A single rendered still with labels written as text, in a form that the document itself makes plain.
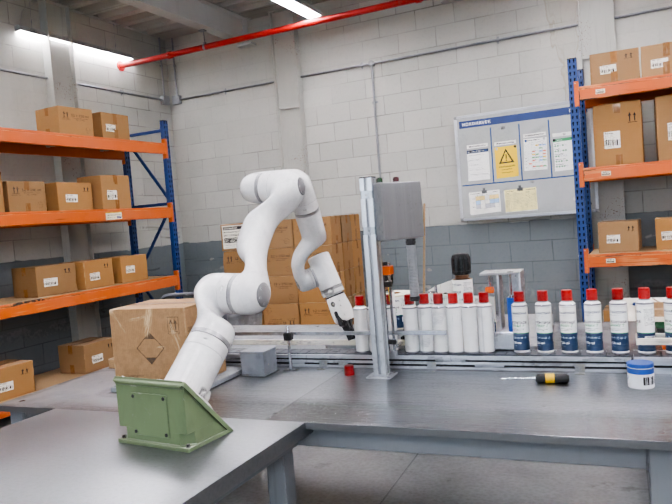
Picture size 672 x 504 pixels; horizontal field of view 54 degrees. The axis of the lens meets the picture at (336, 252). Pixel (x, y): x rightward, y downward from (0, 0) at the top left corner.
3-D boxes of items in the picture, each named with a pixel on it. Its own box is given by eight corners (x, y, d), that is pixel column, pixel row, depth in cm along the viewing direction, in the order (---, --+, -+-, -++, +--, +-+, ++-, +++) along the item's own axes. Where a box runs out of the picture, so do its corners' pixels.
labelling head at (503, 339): (529, 341, 232) (524, 269, 231) (524, 349, 220) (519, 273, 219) (489, 341, 238) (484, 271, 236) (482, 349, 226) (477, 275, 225)
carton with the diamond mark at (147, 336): (227, 370, 240) (220, 297, 238) (190, 388, 217) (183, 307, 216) (157, 370, 250) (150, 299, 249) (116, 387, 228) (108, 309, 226)
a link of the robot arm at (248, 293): (224, 320, 198) (269, 323, 191) (202, 301, 189) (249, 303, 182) (273, 187, 222) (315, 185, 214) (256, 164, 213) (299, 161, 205)
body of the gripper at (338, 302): (336, 291, 237) (348, 319, 236) (347, 287, 246) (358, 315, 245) (319, 298, 240) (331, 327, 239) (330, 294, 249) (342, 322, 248)
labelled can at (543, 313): (554, 351, 217) (551, 289, 215) (553, 354, 212) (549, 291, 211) (538, 350, 219) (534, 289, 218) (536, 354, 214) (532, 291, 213)
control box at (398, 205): (424, 236, 223) (420, 180, 222) (384, 241, 214) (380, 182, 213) (406, 237, 232) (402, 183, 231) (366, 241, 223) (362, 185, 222)
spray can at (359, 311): (373, 350, 240) (369, 294, 238) (364, 353, 236) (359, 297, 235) (362, 349, 243) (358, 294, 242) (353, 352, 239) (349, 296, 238)
